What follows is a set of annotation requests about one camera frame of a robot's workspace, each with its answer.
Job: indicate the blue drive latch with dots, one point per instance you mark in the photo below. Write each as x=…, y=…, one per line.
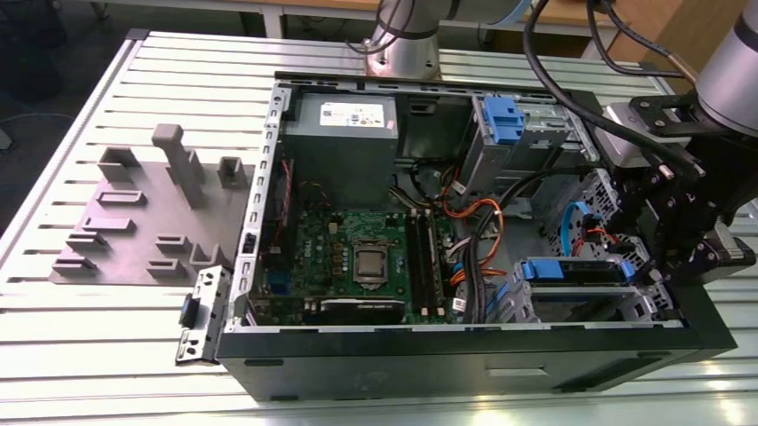
x=504, y=120

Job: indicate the wooden cabinet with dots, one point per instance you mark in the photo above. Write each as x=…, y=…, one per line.
x=688, y=26

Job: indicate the black graphics card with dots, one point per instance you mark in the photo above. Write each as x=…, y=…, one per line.
x=356, y=310

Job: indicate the green motherboard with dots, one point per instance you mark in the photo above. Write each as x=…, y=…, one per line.
x=319, y=266

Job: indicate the hard disk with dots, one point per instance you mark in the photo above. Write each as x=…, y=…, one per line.
x=542, y=269

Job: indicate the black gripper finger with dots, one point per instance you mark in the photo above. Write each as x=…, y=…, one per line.
x=664, y=222
x=696, y=231

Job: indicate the grey parts rack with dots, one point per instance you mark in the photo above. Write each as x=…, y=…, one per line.
x=149, y=217

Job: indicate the wooden desk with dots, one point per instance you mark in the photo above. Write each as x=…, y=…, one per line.
x=569, y=18

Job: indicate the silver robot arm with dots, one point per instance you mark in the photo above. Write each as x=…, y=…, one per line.
x=404, y=57

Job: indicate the CPU socket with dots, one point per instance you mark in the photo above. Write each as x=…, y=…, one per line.
x=370, y=284

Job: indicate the grey power supply unit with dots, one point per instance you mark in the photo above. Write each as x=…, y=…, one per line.
x=338, y=164

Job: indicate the white desk frame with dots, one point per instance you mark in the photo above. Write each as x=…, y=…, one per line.
x=273, y=24

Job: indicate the black RAM slot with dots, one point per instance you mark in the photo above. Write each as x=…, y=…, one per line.
x=418, y=266
x=437, y=266

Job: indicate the black PC case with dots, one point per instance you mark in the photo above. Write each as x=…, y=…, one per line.
x=414, y=368

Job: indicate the silver CPU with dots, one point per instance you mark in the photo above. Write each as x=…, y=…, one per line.
x=370, y=265

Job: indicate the metal disk bay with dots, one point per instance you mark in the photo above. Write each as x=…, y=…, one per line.
x=569, y=290

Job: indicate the metal optical drive cage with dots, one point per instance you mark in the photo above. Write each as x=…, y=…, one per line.
x=492, y=164

